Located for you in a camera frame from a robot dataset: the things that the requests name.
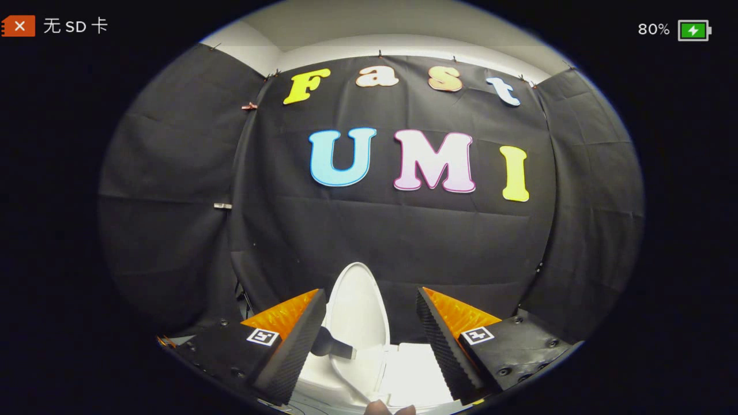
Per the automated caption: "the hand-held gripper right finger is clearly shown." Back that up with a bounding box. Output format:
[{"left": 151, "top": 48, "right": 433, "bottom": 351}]
[{"left": 416, "top": 286, "right": 578, "bottom": 405}]

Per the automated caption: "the white toilet lid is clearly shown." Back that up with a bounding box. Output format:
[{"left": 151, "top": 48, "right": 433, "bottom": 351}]
[{"left": 325, "top": 262, "right": 393, "bottom": 403}]

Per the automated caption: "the black lid lifter handle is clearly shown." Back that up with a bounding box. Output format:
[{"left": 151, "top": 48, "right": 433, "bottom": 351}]
[{"left": 310, "top": 326, "right": 358, "bottom": 361}]

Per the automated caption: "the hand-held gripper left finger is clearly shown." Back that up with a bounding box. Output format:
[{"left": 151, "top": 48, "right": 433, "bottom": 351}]
[{"left": 163, "top": 288, "right": 327, "bottom": 406}]

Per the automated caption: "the white ceramic toilet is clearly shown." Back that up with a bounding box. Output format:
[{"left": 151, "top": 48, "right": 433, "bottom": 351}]
[{"left": 288, "top": 343, "right": 462, "bottom": 415}]

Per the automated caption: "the black backdrop cloth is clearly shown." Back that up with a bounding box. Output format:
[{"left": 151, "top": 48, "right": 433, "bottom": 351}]
[{"left": 97, "top": 43, "right": 645, "bottom": 352}]

